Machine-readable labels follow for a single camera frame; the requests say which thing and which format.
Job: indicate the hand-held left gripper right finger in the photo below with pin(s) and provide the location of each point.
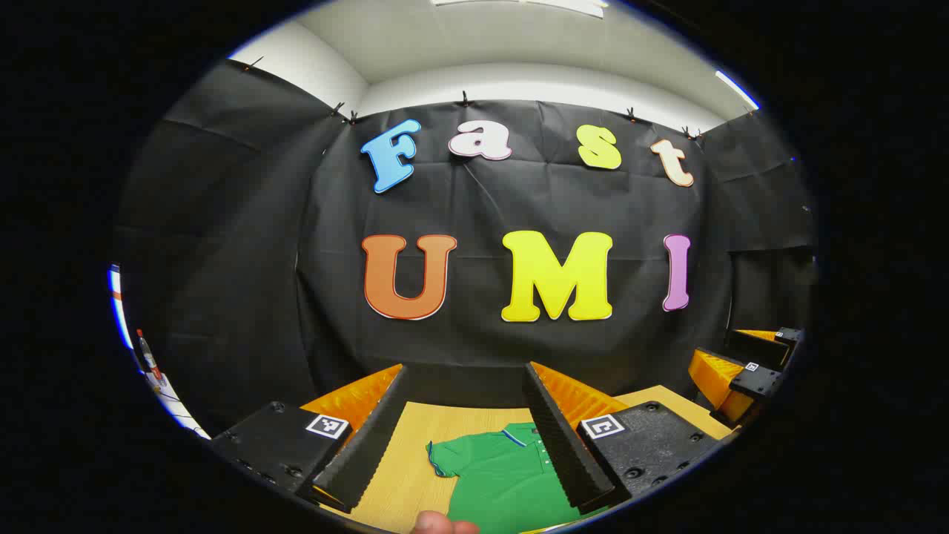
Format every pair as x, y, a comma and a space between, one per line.
563, 445

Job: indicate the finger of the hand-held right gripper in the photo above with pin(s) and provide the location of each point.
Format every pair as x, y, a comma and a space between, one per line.
764, 347
756, 381

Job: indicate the white and red equipment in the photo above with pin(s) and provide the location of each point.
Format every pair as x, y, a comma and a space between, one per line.
174, 404

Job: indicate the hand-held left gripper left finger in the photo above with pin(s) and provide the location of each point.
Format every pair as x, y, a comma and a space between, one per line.
363, 452

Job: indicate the green T-shirt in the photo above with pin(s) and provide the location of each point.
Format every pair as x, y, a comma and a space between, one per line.
497, 475

